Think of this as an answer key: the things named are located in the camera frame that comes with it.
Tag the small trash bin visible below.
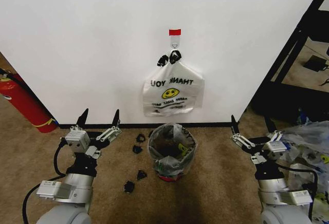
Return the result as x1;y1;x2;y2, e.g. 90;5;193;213
153;154;193;183

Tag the clear plastic bin liner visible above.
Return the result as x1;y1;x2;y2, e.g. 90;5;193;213
147;122;199;178

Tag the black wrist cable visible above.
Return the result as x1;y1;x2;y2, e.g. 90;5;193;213
22;137;76;224
276;162;320;193

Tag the black metal shelf frame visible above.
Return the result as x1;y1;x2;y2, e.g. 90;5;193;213
250;0;329;122

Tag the white smiley garbage bag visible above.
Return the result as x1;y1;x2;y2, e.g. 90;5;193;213
142;49;206;118

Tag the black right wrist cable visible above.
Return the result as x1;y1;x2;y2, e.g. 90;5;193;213
276;162;320;193

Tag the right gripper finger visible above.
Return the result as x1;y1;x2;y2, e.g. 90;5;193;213
264;115;285;142
230;114;255;154

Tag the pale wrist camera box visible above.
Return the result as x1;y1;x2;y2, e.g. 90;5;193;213
64;130;91;153
264;140;286;158

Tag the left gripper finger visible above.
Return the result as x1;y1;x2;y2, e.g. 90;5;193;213
69;108;89;133
95;109;122;143

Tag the red fire extinguisher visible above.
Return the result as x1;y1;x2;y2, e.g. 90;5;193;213
0;67;60;134

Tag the pile of plastic bags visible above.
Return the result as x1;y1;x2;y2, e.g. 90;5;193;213
279;108;329;224

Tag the black box device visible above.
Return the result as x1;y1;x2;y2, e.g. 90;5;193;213
303;54;329;72

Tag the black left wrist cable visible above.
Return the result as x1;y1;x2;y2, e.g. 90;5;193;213
22;137;76;224

